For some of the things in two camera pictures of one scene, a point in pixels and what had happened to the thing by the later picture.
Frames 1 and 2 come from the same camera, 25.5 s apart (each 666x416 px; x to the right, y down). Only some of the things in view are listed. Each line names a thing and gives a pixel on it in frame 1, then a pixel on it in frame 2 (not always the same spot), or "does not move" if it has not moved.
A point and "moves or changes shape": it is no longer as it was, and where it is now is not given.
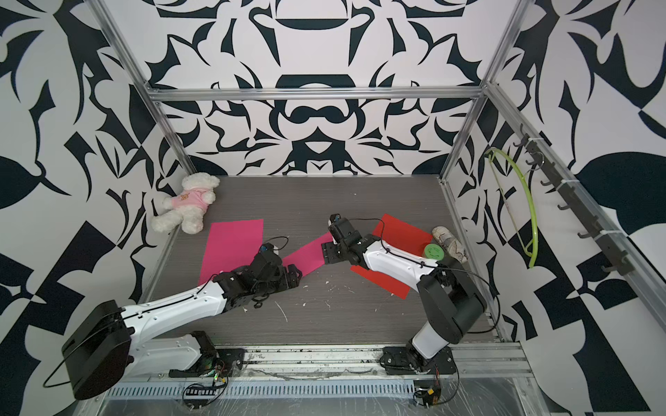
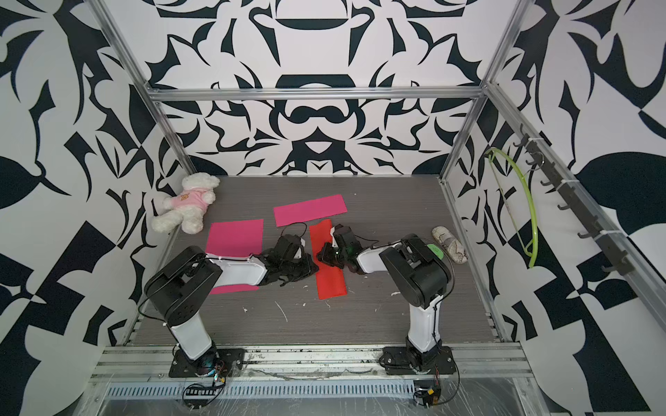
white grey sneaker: (450, 243) does not move
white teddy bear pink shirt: (188, 207) does not move
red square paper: (402, 237) to (331, 280)
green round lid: (434, 251) does not move
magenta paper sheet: (310, 256) moves or changes shape
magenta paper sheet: (231, 246) does not move
